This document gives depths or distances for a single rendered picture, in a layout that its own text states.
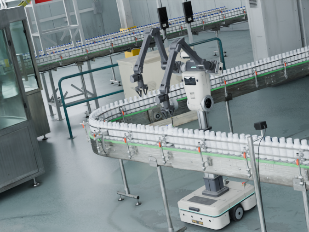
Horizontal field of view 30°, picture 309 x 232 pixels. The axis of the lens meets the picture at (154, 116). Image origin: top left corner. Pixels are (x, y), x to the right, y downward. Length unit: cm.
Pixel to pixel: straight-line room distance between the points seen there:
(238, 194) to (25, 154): 316
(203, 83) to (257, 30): 552
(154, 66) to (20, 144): 256
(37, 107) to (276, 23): 450
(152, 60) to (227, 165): 464
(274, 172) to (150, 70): 497
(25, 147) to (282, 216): 356
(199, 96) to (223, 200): 102
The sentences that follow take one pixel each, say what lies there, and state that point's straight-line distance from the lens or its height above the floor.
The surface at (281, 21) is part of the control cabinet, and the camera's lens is 1087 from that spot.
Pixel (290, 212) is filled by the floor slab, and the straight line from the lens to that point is 579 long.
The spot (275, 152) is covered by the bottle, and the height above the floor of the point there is 106.
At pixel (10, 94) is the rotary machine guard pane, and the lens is 757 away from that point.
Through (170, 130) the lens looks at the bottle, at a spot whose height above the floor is 115.
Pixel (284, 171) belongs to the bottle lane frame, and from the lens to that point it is 424.
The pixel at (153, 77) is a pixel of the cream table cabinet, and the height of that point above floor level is 87.
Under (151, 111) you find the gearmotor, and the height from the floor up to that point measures 98.
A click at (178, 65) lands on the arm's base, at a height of 156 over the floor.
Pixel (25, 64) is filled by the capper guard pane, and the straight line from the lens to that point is 990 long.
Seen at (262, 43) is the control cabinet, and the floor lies 82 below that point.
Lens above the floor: 249
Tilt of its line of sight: 14 degrees down
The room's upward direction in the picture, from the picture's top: 11 degrees counter-clockwise
